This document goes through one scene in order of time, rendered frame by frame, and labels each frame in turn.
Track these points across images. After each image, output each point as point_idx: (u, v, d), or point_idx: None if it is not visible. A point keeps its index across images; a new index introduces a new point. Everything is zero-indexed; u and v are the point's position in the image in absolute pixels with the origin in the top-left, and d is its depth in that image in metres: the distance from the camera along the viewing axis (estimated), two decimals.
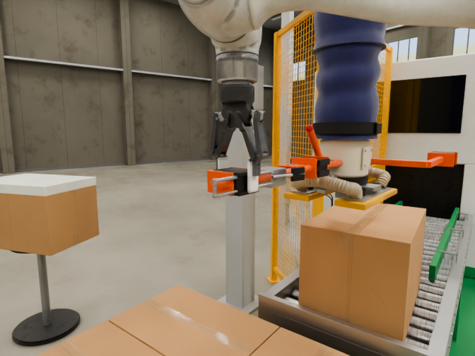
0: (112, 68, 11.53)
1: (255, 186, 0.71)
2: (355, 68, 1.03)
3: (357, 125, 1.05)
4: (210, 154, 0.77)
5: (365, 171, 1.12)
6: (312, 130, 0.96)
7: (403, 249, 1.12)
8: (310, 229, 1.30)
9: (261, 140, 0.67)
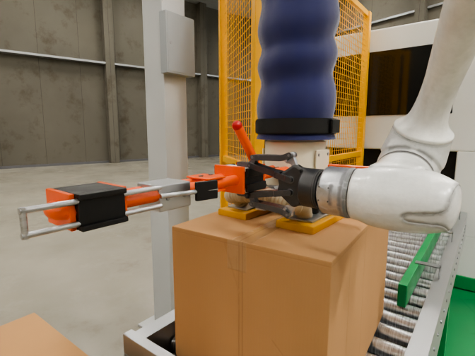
0: (94, 61, 11.01)
1: (228, 165, 0.74)
2: (300, 48, 0.79)
3: (305, 121, 0.81)
4: (256, 202, 0.73)
5: None
6: (239, 128, 0.71)
7: (320, 273, 0.60)
8: (184, 233, 0.78)
9: (268, 154, 0.68)
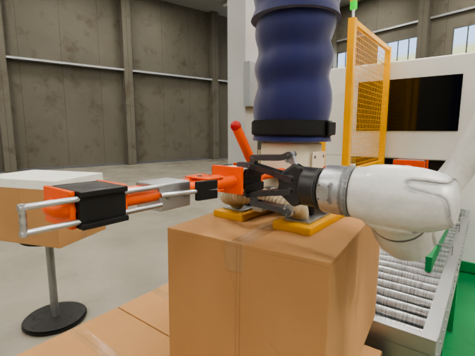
0: (114, 68, 11.60)
1: (228, 166, 0.74)
2: (297, 50, 0.79)
3: (302, 123, 0.81)
4: (256, 201, 0.73)
5: None
6: (238, 128, 0.71)
7: (319, 274, 0.60)
8: (180, 234, 0.77)
9: (268, 154, 0.68)
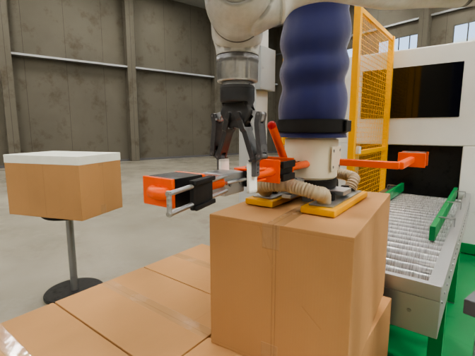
0: (117, 64, 11.70)
1: (254, 187, 0.71)
2: (319, 59, 0.92)
3: (324, 122, 0.94)
4: (210, 155, 0.76)
5: (334, 173, 1.02)
6: (274, 127, 0.84)
7: (345, 247, 0.73)
8: (221, 220, 0.91)
9: (261, 140, 0.68)
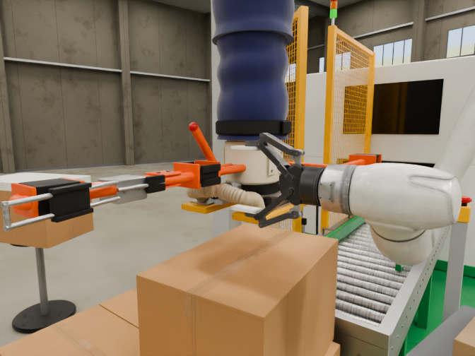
0: (111, 69, 11.68)
1: (236, 145, 0.72)
2: (250, 56, 0.87)
3: (258, 123, 0.89)
4: None
5: (274, 177, 0.97)
6: (196, 129, 0.79)
7: (255, 325, 0.71)
8: (146, 282, 0.89)
9: (278, 140, 0.67)
